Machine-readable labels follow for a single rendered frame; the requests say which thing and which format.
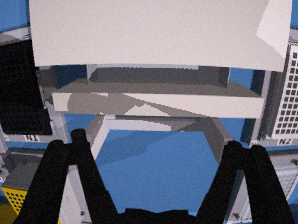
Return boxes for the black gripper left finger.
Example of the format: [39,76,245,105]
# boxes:
[12,114,123,224]

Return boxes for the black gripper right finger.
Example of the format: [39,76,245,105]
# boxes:
[192,117,295,224]

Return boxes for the blue bench mat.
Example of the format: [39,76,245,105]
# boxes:
[0,0,261,216]

